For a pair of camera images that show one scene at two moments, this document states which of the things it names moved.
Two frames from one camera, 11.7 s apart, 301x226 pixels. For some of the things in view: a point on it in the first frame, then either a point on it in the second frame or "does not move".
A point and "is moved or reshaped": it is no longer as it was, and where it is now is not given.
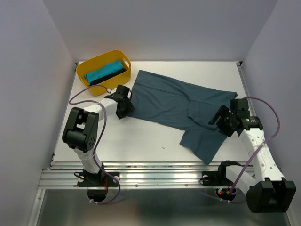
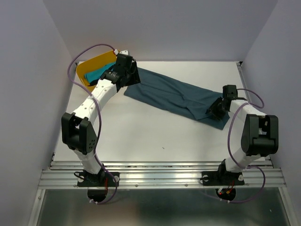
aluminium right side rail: x=251 y=109 does not move
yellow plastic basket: x=83 y=66 does not move
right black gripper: x=223 y=110 to x=216 y=115
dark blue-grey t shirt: x=187 y=107 is moved or reshaped
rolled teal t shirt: x=108 y=68 does not move
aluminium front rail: x=133 y=174 does not move
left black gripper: x=130 y=108 to x=135 y=78
